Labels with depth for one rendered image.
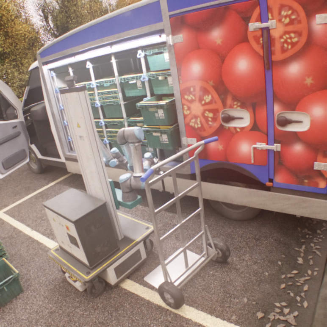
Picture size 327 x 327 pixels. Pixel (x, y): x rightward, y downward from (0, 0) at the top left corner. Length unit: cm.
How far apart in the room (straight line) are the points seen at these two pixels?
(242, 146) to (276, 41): 99
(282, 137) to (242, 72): 67
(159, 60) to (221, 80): 83
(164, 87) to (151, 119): 41
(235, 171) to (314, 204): 82
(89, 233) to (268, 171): 171
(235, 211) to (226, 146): 84
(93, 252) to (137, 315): 64
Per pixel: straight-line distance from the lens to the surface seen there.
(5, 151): 535
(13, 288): 304
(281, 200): 281
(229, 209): 324
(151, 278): 267
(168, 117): 286
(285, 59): 240
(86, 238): 230
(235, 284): 255
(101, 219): 233
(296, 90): 241
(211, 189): 305
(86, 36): 362
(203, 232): 254
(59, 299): 282
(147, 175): 165
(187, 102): 279
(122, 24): 318
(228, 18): 253
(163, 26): 285
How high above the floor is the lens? 189
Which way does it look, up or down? 23 degrees down
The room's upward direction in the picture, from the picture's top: 10 degrees counter-clockwise
